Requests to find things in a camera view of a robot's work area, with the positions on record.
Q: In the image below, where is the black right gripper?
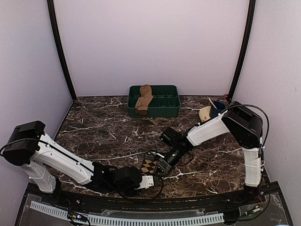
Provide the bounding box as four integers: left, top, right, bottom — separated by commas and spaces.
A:
153, 146, 186, 180

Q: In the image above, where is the brown argyle sock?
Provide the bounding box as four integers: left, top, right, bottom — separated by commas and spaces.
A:
140, 160, 158, 175

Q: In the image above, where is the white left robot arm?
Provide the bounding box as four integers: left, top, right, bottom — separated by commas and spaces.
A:
0, 121, 146, 205

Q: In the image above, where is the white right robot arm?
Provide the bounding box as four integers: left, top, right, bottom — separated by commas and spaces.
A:
154, 101, 268, 204

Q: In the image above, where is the small circuit board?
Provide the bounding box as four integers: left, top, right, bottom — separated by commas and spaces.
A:
67, 211, 88, 223

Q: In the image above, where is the green compartment tray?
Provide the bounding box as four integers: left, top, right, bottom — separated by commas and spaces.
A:
127, 85, 181, 118

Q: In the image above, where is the tan brown sock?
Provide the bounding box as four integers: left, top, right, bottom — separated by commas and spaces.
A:
135, 85, 153, 116

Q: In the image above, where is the cream floral plate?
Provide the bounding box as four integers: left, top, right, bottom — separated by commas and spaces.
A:
199, 106, 211, 123

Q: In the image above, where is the dark blue mug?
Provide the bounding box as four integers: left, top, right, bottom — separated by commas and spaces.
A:
209, 101, 226, 118

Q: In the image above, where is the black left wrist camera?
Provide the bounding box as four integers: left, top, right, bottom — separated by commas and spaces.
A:
113, 167, 155, 190

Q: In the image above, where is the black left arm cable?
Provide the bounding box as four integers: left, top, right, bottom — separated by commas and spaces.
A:
112, 175, 165, 200

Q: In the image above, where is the white slotted cable duct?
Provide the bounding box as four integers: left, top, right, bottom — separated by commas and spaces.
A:
30, 201, 224, 226

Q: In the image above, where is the black front table rail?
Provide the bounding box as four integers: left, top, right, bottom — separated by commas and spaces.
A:
60, 191, 261, 211

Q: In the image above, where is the black right frame post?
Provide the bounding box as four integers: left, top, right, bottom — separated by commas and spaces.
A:
225, 0, 256, 103

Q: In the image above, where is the black frame post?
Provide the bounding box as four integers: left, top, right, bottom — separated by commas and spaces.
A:
47, 0, 77, 102
225, 0, 256, 103

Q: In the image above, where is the black left frame post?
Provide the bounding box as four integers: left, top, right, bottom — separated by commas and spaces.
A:
47, 0, 77, 102

